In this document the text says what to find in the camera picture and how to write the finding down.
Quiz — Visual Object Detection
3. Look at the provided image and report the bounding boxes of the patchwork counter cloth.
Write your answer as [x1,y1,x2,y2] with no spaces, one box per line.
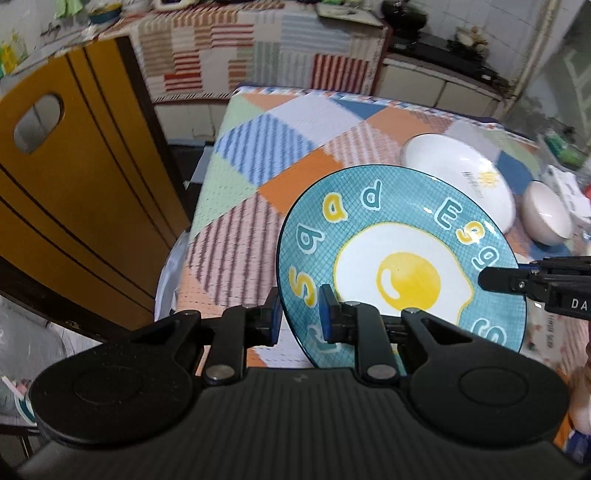
[99,0,391,103]

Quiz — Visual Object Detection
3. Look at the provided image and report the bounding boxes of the white bowl with dark rim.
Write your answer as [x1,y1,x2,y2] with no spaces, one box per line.
[522,180,575,246]

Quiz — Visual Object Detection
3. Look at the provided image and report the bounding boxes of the green packets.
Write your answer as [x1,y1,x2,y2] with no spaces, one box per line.
[538,131,591,169]

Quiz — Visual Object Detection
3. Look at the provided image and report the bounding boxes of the black gas stove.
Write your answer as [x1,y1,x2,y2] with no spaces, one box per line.
[388,32,502,81]

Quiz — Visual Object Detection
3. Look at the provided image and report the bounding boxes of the blue bowl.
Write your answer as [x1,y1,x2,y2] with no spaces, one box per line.
[88,2,123,24]

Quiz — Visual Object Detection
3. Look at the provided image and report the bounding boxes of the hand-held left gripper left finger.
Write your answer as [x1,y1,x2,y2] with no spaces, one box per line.
[129,287,282,388]

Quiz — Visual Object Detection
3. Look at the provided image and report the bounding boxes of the white cabinet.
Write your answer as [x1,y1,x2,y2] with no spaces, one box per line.
[376,53,506,118]

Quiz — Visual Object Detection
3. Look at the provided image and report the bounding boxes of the blue fried egg print plate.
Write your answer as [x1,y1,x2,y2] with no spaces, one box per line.
[276,165,528,370]

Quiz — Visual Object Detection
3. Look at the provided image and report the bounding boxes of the black cooking pot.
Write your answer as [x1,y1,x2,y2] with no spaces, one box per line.
[381,0,430,38]

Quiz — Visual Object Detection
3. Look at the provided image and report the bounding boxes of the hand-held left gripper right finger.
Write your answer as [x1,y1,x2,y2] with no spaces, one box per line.
[320,284,467,388]

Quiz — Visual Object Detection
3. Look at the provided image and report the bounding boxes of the patchwork tablecloth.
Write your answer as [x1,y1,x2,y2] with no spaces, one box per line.
[173,84,591,462]

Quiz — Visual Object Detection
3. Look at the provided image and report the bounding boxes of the pale flat board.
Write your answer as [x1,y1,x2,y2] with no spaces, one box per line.
[316,0,386,26]

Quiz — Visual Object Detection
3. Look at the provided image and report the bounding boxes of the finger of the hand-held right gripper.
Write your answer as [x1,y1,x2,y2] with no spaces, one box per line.
[478,263,533,296]

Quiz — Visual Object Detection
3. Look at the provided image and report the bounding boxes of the white plastic bag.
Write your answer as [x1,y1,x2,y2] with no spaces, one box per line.
[542,166,591,213]

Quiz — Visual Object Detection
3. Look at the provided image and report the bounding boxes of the white plate with sun print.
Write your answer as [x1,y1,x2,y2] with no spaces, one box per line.
[399,133,517,235]

